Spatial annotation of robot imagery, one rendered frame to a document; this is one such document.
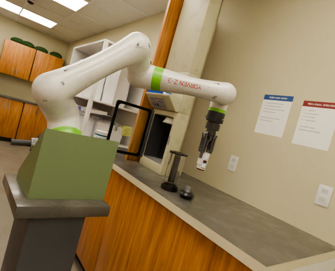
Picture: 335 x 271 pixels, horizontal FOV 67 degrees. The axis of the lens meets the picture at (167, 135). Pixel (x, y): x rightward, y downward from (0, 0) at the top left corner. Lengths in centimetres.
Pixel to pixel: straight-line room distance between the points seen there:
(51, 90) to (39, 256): 59
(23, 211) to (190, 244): 70
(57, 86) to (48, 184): 34
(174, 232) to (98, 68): 83
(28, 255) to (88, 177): 32
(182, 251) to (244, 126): 105
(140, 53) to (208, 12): 100
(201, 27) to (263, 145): 93
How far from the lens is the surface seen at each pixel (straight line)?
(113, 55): 107
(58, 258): 112
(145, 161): 203
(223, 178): 200
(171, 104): 180
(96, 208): 100
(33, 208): 93
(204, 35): 197
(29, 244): 106
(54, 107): 102
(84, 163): 99
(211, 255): 117
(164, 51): 219
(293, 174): 173
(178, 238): 130
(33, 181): 96
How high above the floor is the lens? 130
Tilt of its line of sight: 2 degrees down
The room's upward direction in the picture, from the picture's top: 16 degrees clockwise
